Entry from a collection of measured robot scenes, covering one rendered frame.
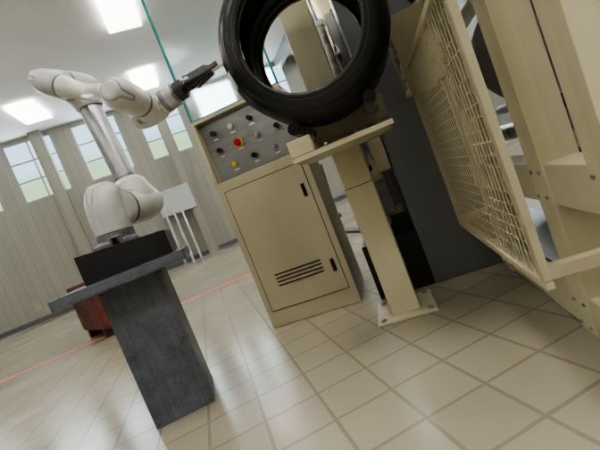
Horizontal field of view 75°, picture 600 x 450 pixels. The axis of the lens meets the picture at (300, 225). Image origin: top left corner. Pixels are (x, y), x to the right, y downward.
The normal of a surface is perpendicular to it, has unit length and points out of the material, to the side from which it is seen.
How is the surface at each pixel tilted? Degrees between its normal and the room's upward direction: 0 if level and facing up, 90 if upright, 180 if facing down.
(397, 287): 90
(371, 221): 90
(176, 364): 90
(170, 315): 90
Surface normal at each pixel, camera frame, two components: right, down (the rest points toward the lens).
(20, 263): 0.25, -0.02
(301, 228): -0.19, 0.15
